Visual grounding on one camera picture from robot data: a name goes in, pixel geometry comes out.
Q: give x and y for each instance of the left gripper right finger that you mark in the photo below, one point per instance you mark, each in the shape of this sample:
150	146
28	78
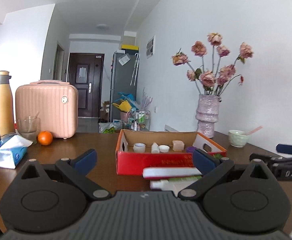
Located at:
213	172

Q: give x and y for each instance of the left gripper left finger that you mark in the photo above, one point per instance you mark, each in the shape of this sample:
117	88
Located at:
74	172

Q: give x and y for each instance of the translucent plastic container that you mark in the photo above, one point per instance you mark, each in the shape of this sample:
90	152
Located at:
165	185

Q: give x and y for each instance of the beige small block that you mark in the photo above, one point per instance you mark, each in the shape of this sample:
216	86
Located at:
178	145

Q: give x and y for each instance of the green spray bottle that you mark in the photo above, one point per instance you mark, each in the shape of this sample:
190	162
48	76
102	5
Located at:
190	179

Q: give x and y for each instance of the white round disc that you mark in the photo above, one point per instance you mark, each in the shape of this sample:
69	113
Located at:
164	148

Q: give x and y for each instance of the white spray bottle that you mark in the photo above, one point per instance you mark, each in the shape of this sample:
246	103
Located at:
155	148

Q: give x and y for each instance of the pale green bowl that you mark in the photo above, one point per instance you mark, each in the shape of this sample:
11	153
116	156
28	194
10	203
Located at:
238	138

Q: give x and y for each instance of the pink spoon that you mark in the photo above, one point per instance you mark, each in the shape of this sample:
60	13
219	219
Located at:
253	131

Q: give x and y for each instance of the purple round lid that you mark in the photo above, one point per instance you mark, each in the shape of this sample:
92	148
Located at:
190	149

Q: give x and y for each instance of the orange fruit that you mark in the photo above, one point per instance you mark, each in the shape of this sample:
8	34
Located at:
45	138

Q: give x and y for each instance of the purple textured vase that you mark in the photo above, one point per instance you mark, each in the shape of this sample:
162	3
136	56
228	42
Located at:
207	114

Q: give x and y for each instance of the red cardboard box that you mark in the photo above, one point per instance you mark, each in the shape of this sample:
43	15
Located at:
132	164

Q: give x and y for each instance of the clear drinking glass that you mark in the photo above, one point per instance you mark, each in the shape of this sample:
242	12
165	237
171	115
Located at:
29	127

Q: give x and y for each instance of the clear tape roll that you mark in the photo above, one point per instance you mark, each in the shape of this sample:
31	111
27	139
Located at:
139	147

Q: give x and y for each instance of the blue tissue pack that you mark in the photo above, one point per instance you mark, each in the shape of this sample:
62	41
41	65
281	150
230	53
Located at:
13	148

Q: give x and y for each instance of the pink mini suitcase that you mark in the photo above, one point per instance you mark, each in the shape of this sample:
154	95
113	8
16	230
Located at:
54	102

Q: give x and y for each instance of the yellow blue bags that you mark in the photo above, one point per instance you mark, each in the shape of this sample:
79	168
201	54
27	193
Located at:
126	102

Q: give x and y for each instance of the dried pink roses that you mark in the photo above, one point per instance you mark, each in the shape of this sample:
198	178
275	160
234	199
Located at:
214	79

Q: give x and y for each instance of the yellow thermos bottle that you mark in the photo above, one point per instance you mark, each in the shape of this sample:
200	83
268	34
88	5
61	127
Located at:
7	124

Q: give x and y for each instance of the dark brown door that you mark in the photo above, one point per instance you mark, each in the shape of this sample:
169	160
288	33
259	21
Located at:
86	74

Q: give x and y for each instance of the grey refrigerator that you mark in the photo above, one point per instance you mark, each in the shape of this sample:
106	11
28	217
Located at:
122	79

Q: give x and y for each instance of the yellow box on fridge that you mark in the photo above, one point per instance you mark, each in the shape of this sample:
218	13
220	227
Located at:
129	47

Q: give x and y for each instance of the small wire rack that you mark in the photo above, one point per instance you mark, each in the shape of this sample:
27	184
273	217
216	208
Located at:
139	120

